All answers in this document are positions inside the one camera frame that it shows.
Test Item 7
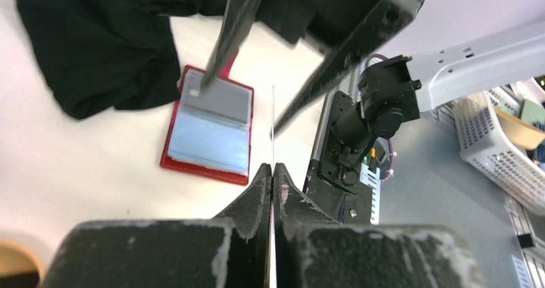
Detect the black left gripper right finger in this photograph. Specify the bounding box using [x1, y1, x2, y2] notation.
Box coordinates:
[273, 163, 486, 287]

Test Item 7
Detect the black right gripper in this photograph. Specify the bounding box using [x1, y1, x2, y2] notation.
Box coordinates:
[201, 0, 425, 136]

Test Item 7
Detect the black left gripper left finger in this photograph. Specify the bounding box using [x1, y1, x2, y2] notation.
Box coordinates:
[42, 164, 272, 287]

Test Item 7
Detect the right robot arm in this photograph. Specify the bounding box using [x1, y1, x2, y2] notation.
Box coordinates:
[201, 0, 544, 140]

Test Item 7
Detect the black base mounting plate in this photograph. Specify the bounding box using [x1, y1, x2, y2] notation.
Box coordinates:
[303, 91, 373, 225]

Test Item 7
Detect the black shirt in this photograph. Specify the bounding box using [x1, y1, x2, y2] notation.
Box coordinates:
[6, 0, 239, 121]

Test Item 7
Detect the white plastic storage basket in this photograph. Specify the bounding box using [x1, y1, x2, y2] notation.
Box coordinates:
[453, 87, 544, 216]

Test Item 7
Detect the white slotted cable duct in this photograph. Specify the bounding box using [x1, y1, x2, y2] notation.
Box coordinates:
[359, 162, 382, 226]

